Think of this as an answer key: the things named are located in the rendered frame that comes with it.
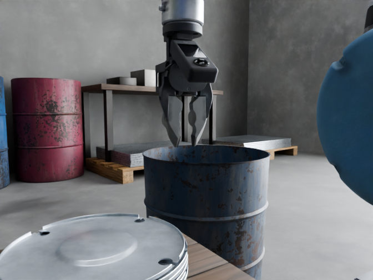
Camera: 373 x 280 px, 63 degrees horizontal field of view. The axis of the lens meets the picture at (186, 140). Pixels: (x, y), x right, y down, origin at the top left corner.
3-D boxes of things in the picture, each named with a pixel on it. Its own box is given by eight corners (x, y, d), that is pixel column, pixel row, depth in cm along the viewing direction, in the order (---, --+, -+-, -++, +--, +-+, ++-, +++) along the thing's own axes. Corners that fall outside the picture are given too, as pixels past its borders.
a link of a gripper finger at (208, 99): (210, 117, 57) (206, 69, 56) (214, 117, 56) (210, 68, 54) (187, 120, 55) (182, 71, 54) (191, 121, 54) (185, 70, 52)
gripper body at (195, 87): (190, 96, 62) (190, 35, 60) (209, 95, 54) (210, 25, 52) (154, 96, 59) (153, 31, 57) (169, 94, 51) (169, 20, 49)
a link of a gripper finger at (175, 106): (168, 144, 59) (174, 96, 58) (179, 148, 53) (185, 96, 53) (152, 143, 58) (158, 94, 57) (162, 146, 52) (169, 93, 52)
